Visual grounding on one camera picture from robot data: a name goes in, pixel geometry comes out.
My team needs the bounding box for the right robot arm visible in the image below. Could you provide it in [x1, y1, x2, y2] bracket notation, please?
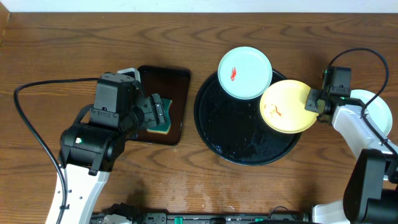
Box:
[305, 89, 397, 223]

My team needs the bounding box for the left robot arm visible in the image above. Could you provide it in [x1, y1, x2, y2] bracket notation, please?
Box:
[46, 91, 165, 223]

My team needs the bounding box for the left black cable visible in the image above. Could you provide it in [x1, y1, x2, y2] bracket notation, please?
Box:
[13, 77, 100, 224]

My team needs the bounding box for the green scouring sponge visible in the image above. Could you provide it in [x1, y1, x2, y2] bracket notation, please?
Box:
[147, 98, 172, 134]

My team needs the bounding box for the light blue plate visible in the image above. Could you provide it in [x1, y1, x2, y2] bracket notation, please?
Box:
[217, 47, 272, 100]
[351, 90, 393, 136]

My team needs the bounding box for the black rectangular tray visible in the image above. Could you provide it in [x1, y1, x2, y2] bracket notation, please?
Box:
[131, 65, 191, 146]

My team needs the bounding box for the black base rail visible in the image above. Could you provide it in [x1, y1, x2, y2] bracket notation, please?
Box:
[89, 203, 312, 224]

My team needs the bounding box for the yellow plate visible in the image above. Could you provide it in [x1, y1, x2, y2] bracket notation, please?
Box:
[259, 80, 318, 134]

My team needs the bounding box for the round black tray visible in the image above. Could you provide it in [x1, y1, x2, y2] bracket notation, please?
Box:
[193, 72, 301, 166]

